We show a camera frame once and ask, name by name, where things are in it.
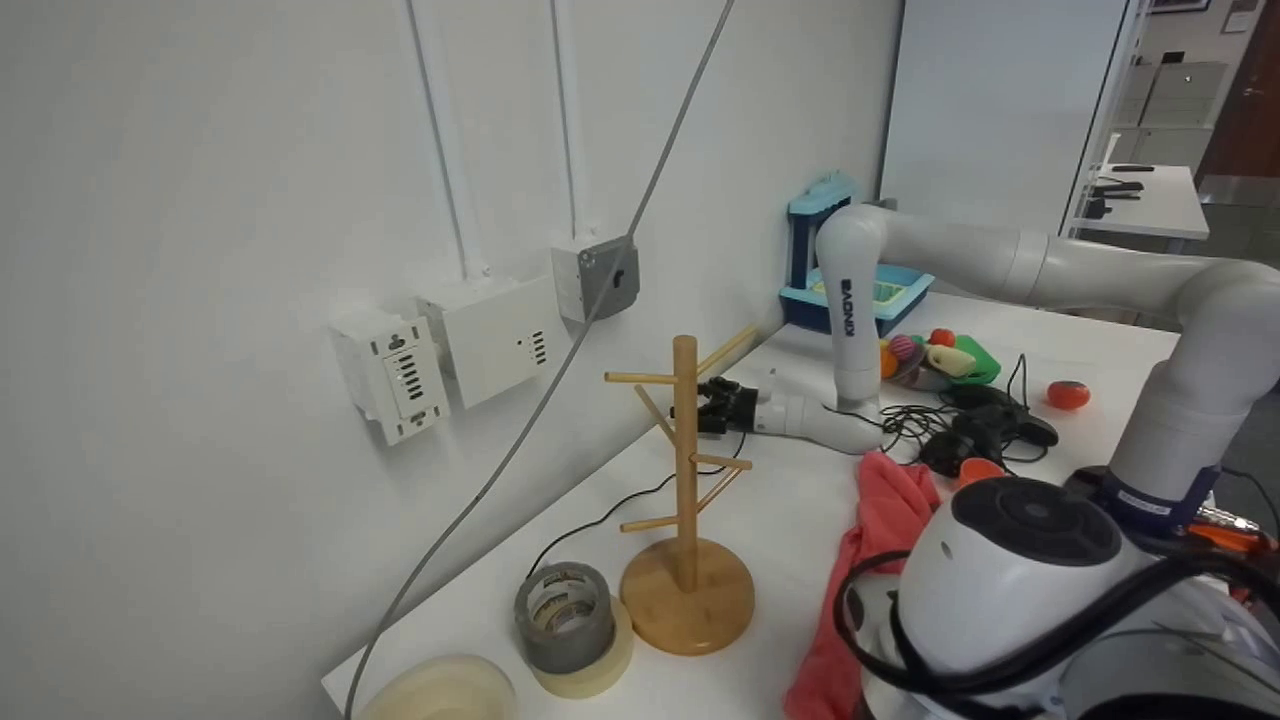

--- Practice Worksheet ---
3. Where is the orange cloth garment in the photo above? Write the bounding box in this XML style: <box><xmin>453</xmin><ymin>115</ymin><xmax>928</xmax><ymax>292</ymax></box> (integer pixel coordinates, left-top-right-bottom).
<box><xmin>786</xmin><ymin>454</ymin><xmax>939</xmax><ymax>720</ymax></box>

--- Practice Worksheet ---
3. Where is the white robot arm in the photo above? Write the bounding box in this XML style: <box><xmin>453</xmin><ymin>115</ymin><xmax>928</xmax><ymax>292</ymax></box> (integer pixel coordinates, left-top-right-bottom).
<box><xmin>815</xmin><ymin>207</ymin><xmax>1280</xmax><ymax>720</ymax></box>

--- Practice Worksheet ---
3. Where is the blue plastic bin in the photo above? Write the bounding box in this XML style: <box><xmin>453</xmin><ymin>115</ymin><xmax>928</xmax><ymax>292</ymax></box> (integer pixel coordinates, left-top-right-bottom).
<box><xmin>779</xmin><ymin>173</ymin><xmax>935</xmax><ymax>338</ymax></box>

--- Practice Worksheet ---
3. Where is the wooden mug tree stand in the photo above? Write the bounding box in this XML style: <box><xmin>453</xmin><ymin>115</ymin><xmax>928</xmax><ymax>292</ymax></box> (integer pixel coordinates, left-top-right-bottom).
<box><xmin>622</xmin><ymin>338</ymin><xmax>756</xmax><ymax>655</ymax></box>

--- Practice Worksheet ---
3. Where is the grey tape roll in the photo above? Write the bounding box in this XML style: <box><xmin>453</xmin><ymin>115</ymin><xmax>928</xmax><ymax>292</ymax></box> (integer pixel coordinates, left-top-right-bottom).
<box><xmin>515</xmin><ymin>559</ymin><xmax>614</xmax><ymax>664</ymax></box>

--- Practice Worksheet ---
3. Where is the cream tape roll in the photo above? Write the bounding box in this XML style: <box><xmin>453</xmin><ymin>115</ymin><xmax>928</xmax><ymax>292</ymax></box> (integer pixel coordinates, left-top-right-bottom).
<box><xmin>534</xmin><ymin>609</ymin><xmax>635</xmax><ymax>701</ymax></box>

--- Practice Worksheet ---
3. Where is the orange plastic cup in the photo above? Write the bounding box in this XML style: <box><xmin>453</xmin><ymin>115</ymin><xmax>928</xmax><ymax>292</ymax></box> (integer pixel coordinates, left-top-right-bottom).
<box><xmin>955</xmin><ymin>458</ymin><xmax>1010</xmax><ymax>487</ymax></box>

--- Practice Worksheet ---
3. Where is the cream round bowl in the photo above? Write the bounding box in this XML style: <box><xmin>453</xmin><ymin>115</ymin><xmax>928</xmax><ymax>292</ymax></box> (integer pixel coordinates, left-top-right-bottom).
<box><xmin>361</xmin><ymin>655</ymin><xmax>515</xmax><ymax>720</ymax></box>

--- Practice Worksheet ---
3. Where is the grey wall junction box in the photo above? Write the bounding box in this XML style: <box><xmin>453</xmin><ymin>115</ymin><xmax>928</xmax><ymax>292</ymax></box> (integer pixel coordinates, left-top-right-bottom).
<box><xmin>552</xmin><ymin>238</ymin><xmax>642</xmax><ymax>324</ymax></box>

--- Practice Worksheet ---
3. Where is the grey hanging cable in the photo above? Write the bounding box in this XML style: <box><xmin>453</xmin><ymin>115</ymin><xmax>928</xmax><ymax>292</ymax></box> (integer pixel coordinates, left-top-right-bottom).
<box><xmin>337</xmin><ymin>0</ymin><xmax>741</xmax><ymax>720</ymax></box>

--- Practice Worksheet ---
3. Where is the small black camera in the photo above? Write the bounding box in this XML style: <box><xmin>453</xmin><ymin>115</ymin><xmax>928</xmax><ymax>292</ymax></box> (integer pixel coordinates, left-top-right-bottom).
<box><xmin>700</xmin><ymin>378</ymin><xmax>760</xmax><ymax>437</ymax></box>

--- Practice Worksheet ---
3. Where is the white wall socket box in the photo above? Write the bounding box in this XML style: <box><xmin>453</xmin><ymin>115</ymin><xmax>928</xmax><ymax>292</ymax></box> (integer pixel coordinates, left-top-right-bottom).
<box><xmin>421</xmin><ymin>278</ymin><xmax>556</xmax><ymax>410</ymax></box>

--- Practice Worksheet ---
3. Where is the white network wall box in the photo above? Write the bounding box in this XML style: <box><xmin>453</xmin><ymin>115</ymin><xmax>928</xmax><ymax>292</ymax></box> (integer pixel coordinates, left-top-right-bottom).
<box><xmin>327</xmin><ymin>313</ymin><xmax>450</xmax><ymax>449</ymax></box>

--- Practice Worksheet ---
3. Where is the black tangled cable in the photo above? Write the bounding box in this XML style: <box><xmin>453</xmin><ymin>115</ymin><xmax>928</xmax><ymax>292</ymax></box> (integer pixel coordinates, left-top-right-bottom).
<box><xmin>871</xmin><ymin>398</ymin><xmax>955</xmax><ymax>458</ymax></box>

